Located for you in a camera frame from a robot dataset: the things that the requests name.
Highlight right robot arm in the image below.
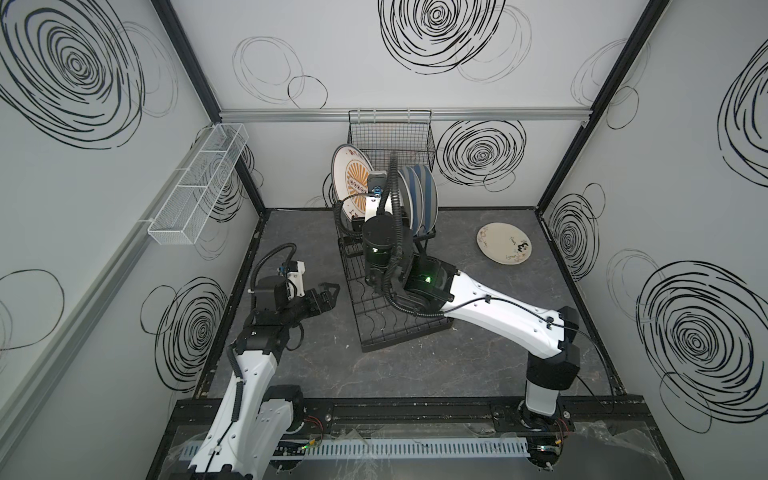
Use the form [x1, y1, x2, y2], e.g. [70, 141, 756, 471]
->
[332, 157, 581, 418]

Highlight orange sunburst plate back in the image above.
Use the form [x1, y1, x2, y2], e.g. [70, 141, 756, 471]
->
[331, 144, 373, 226]

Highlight black wire wall basket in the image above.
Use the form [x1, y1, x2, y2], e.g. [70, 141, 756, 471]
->
[347, 109, 437, 171]

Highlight white mesh wall shelf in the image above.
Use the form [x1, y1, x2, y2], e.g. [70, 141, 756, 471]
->
[147, 123, 249, 246]

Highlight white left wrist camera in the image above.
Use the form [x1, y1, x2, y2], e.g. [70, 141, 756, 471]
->
[285, 260, 306, 300]

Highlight white slotted cable duct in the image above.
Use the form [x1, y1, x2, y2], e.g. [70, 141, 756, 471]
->
[178, 436, 532, 463]

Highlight blue striped plate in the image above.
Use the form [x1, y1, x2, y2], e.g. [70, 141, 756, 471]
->
[413, 165, 439, 234]
[400, 166, 424, 236]

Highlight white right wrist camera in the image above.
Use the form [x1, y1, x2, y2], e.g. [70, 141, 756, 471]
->
[364, 171, 389, 221]

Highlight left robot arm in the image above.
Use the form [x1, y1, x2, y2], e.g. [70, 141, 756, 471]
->
[169, 242, 340, 479]

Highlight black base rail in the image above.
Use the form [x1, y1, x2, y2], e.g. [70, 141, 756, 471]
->
[167, 395, 655, 436]

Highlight black wire dish rack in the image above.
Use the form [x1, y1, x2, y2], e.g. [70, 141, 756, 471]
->
[332, 203, 455, 353]

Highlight cream plate with cat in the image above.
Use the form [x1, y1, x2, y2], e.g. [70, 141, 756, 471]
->
[476, 222, 533, 266]

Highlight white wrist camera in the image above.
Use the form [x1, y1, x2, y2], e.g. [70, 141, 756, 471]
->
[364, 171, 389, 221]
[285, 260, 306, 300]

